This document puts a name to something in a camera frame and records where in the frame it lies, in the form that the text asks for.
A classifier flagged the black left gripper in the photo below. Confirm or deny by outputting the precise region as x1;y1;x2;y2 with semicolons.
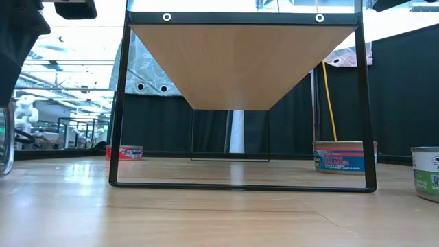
0;0;98;108

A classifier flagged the green label tuna can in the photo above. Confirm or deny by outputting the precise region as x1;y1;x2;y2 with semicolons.
0;102;16;176
410;146;439;204

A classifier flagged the red label seafood can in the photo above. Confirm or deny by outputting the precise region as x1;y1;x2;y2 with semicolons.
105;145;144;161

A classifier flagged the pink salmon can gold lid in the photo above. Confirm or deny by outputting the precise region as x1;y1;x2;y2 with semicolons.
313;140;378;176

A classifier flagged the pale tarp with grommet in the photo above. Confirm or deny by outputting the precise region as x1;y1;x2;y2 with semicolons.
324;43;374;68

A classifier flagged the black curtain panel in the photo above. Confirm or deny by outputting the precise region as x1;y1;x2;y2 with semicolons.
121;93;231;154
244;23;439;165

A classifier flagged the grey stand pole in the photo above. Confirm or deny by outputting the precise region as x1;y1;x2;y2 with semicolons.
310;68;322;145

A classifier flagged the grey leaf pattern tarp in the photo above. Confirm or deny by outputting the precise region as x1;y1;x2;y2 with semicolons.
109;32;182;97

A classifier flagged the black curved cable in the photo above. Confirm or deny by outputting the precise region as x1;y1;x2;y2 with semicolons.
14;128;36;145

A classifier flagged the black background table frame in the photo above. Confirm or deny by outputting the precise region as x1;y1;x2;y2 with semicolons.
56;116;110;150

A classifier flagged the black aluminium table frame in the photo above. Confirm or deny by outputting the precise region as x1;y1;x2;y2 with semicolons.
13;148;414;166

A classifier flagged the yellow cable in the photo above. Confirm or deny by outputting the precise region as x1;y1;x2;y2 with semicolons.
321;60;339;142

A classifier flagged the wooden shelf black metal frame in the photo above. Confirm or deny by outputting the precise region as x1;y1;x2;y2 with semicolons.
108;0;377;193

